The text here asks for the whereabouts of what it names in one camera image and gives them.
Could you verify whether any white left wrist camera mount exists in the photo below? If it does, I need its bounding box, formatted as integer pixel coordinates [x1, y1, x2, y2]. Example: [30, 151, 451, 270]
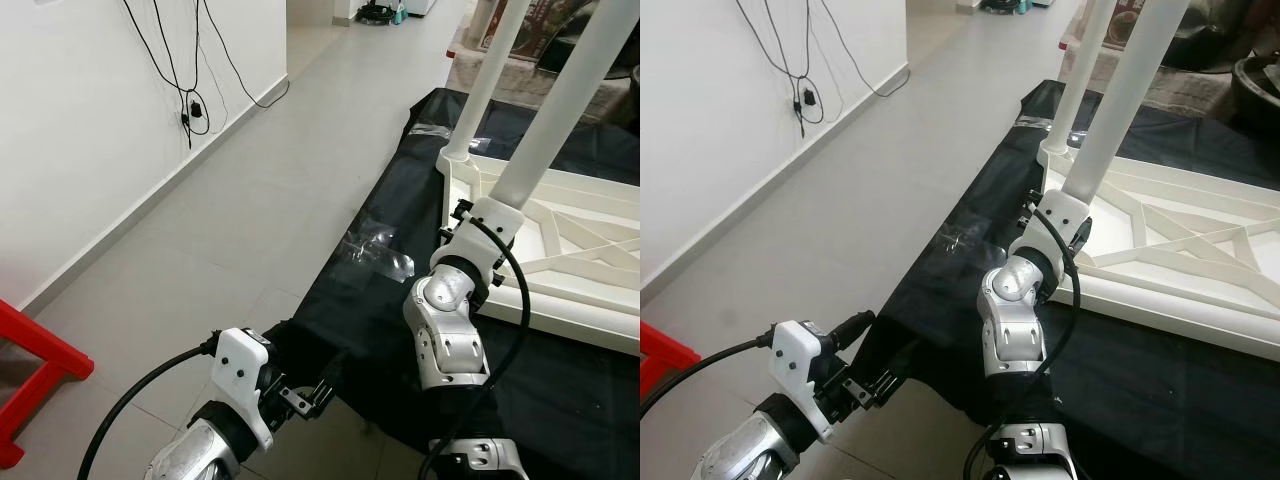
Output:
[768, 320, 836, 441]
[213, 327, 276, 451]

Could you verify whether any red plastic stool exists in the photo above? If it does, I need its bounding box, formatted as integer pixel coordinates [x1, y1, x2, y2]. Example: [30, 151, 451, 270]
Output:
[640, 322, 703, 386]
[0, 298, 96, 469]

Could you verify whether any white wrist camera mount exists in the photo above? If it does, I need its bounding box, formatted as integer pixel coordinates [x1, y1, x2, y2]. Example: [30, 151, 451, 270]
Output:
[1010, 190, 1093, 276]
[440, 197, 521, 301]
[768, 320, 836, 441]
[213, 327, 276, 451]

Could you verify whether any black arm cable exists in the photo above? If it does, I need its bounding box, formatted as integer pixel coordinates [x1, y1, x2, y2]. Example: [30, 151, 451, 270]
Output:
[640, 333, 776, 416]
[962, 215, 1083, 480]
[78, 335, 223, 480]
[420, 215, 531, 480]

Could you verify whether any thin black wall cable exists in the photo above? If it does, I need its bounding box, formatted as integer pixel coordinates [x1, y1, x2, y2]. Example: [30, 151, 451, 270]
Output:
[120, 0, 291, 151]
[735, 0, 906, 141]

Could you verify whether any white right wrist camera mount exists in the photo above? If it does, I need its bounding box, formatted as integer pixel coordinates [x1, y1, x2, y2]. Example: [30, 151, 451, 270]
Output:
[1010, 190, 1093, 276]
[440, 197, 521, 301]

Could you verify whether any white plastic table top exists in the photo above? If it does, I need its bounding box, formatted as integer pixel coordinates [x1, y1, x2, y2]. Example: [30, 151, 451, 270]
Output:
[1035, 140, 1280, 363]
[437, 150, 641, 353]

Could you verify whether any dark shiny wok lid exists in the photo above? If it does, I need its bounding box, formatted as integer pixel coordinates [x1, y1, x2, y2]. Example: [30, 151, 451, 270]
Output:
[1170, 0, 1261, 66]

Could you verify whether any beige low bench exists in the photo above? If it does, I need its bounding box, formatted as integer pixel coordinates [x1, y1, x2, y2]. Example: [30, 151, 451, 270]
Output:
[445, 40, 641, 126]
[1060, 30, 1241, 111]

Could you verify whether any clear tape patch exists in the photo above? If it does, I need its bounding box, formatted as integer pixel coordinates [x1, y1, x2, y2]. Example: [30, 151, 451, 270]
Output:
[340, 225, 416, 281]
[935, 218, 1001, 263]

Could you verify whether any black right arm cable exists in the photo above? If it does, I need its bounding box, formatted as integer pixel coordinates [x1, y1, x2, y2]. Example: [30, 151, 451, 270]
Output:
[420, 215, 531, 480]
[962, 215, 1083, 480]

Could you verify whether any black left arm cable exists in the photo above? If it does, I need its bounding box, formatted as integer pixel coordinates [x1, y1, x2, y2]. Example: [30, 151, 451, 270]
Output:
[640, 333, 776, 416]
[78, 335, 223, 480]

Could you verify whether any black round basin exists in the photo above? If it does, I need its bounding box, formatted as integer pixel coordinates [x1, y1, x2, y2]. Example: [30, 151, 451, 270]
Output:
[1235, 55, 1280, 131]

